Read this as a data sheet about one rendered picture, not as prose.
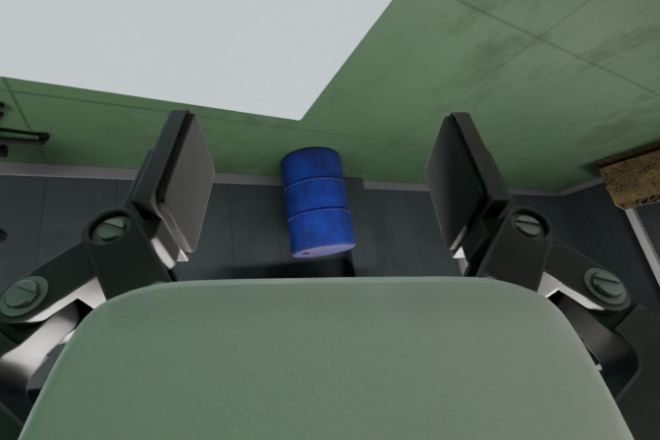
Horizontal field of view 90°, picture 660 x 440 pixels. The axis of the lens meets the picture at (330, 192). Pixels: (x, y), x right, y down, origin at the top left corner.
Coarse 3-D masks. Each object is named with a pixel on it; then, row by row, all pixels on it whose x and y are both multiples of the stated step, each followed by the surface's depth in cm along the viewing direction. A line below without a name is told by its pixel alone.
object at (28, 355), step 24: (72, 312) 8; (0, 336) 7; (24, 336) 7; (48, 336) 8; (0, 360) 7; (24, 360) 7; (0, 384) 7; (24, 384) 7; (0, 408) 6; (24, 408) 7; (0, 432) 6
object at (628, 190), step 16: (656, 144) 387; (608, 160) 417; (624, 160) 400; (640, 160) 388; (656, 160) 379; (608, 176) 408; (624, 176) 398; (640, 176) 387; (656, 176) 377; (624, 192) 396; (640, 192) 385; (656, 192) 376; (624, 208) 450
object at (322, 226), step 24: (288, 168) 262; (312, 168) 254; (336, 168) 264; (288, 192) 259; (312, 192) 248; (336, 192) 254; (288, 216) 258; (312, 216) 242; (336, 216) 245; (312, 240) 237; (336, 240) 238
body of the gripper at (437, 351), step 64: (128, 320) 6; (192, 320) 6; (256, 320) 6; (320, 320) 6; (384, 320) 6; (448, 320) 6; (512, 320) 6; (64, 384) 5; (128, 384) 5; (192, 384) 5; (256, 384) 5; (320, 384) 5; (384, 384) 5; (448, 384) 5; (512, 384) 5; (576, 384) 6
